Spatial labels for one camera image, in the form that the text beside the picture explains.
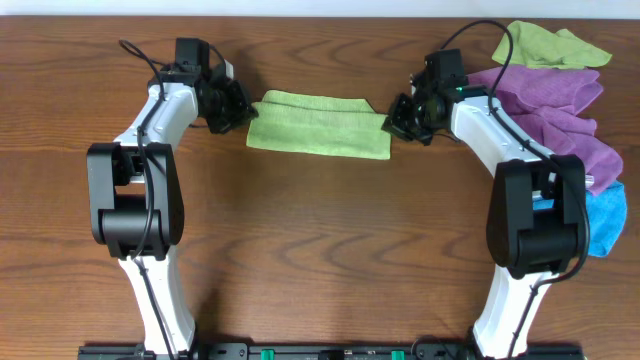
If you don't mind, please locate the purple microfiber cloth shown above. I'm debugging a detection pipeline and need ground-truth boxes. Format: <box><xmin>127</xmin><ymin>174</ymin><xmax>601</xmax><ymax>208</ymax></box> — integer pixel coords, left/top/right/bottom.
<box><xmin>468</xmin><ymin>65</ymin><xmax>623</xmax><ymax>196</ymax></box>

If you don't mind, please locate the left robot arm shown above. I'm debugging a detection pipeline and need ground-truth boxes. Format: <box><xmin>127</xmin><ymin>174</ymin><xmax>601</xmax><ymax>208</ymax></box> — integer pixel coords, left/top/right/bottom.
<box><xmin>87</xmin><ymin>61</ymin><xmax>257</xmax><ymax>359</ymax></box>

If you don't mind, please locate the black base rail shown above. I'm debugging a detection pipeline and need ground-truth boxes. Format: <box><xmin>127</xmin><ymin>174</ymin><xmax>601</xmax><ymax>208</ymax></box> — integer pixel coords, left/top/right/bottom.
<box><xmin>77</xmin><ymin>341</ymin><xmax>586</xmax><ymax>360</ymax></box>

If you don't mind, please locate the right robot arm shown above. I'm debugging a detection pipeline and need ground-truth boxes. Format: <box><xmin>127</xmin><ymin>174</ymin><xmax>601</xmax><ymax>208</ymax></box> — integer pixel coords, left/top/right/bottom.
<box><xmin>382</xmin><ymin>73</ymin><xmax>589</xmax><ymax>359</ymax></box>

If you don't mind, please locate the blue microfiber cloth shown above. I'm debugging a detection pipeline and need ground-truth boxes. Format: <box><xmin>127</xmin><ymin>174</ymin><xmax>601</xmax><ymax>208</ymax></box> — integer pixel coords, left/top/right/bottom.
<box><xmin>532</xmin><ymin>180</ymin><xmax>628</xmax><ymax>259</ymax></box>

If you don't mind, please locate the light green microfiber cloth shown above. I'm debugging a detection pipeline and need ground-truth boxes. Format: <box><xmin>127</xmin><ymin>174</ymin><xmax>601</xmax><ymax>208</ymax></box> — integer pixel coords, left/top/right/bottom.
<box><xmin>246</xmin><ymin>90</ymin><xmax>391</xmax><ymax>160</ymax></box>

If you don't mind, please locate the olive green cloth at back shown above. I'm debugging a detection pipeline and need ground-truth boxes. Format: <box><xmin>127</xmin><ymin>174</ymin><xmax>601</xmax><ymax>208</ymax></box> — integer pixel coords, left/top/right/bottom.
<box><xmin>507</xmin><ymin>20</ymin><xmax>613</xmax><ymax>69</ymax></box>

